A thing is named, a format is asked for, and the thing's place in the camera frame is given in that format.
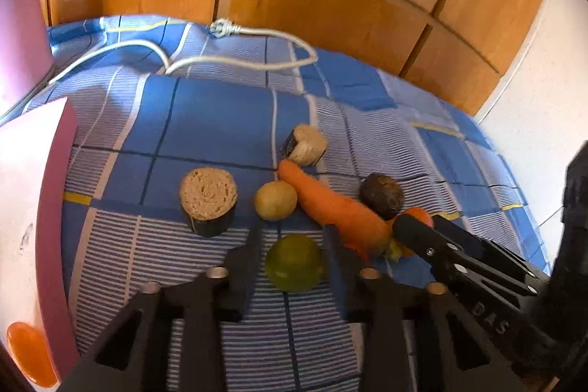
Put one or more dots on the green round fruit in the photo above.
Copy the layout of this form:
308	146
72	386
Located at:
294	263

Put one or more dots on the beige cylinder with dark side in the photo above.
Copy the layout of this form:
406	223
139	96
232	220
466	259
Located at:
209	190

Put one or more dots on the yellowish potato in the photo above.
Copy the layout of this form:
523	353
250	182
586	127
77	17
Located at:
275	200

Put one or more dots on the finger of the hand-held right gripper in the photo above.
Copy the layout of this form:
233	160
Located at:
487	247
427	249

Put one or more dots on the dark brown round fruit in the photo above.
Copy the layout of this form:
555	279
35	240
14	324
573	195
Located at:
381	194

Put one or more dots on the orange carrot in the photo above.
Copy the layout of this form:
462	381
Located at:
335	208

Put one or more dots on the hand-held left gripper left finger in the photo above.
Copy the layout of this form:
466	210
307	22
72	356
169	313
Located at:
250	263

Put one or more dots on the blue checked bedsheet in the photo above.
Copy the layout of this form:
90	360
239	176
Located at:
206	121

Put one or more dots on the glossy orange fruit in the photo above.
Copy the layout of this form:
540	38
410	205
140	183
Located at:
27	353

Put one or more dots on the pink storage box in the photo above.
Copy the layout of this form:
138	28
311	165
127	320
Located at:
53	213

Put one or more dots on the beige lump with dark end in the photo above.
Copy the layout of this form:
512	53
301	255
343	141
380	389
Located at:
310	144

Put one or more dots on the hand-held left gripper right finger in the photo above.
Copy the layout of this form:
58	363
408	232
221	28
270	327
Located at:
337	263

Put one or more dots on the small orange tangerine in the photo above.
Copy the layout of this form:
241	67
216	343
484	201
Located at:
420	216

